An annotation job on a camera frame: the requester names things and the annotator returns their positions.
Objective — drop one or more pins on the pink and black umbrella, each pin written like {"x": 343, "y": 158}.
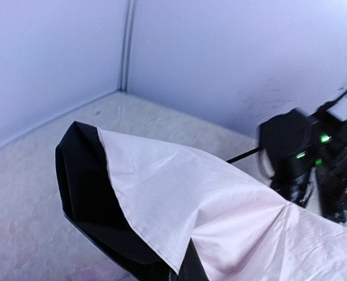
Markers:
{"x": 164, "y": 211}

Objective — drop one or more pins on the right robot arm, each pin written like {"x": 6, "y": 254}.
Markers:
{"x": 298, "y": 145}

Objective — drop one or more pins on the right aluminium corner post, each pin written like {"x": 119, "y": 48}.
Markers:
{"x": 126, "y": 44}

